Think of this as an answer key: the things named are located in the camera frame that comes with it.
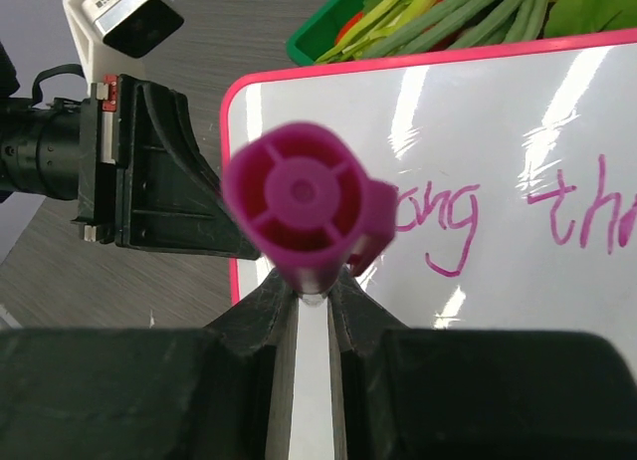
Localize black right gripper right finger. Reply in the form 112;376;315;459
327;272;636;459

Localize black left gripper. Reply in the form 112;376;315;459
74;74;260;260

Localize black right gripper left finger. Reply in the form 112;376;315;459
1;273;298;459

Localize white marker with pink cap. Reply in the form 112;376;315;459
222;122;397;459

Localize pink framed whiteboard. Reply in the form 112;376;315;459
220;33;636;383

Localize green plastic vegetable tray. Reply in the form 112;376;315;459
286;0;637;67

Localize light green toy celery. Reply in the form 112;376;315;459
315;0;442;65

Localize green toy long beans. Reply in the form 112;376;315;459
358;0;549;60

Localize round green toy leaf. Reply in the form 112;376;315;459
543;0;636;38

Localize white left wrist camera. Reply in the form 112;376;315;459
63;0;184;85

